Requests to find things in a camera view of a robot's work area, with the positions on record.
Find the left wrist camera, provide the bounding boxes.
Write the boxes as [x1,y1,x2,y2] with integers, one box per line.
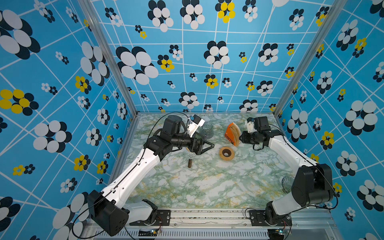
[187,115,205,138]

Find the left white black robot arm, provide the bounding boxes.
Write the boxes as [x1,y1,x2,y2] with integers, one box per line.
[88,114,214,237]

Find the clear glass dripper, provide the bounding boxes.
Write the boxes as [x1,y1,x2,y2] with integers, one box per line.
[282,176,295,194]

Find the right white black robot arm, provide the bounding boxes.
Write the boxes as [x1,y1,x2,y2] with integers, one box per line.
[239,117,336,225]

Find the glass server with wooden handle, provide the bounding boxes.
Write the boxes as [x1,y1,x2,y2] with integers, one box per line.
[188,153,195,168]

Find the green circuit board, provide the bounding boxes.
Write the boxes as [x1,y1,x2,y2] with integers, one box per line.
[268,229,289,240]
[138,230,160,237]

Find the left aluminium corner post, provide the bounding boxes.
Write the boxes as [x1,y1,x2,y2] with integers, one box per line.
[78,0,138,119]

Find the aluminium corner post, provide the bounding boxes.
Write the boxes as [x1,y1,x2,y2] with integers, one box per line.
[78,0,138,119]
[274,0,347,118]

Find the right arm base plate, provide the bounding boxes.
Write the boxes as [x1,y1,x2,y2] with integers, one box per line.
[246,209,292,228]

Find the orange coffee filter pack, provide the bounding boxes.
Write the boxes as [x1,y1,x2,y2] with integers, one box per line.
[225,123,241,147]

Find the right green circuit board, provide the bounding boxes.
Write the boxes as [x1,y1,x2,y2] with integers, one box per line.
[268,229,289,240]

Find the left green circuit board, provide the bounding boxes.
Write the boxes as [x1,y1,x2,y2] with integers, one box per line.
[138,230,160,237]

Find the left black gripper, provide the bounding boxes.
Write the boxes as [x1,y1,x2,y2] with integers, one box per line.
[171,130,215,155]

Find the aluminium front rail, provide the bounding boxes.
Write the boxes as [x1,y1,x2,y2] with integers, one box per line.
[80,207,343,240]

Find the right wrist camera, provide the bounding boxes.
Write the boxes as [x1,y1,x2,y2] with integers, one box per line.
[245,118,257,133]

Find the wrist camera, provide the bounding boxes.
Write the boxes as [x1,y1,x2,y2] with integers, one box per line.
[187,115,205,138]
[245,118,257,133]

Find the right aluminium corner post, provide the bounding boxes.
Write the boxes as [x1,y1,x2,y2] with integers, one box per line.
[274,0,347,118]

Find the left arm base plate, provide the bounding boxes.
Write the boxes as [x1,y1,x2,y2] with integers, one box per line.
[129,210,172,226]

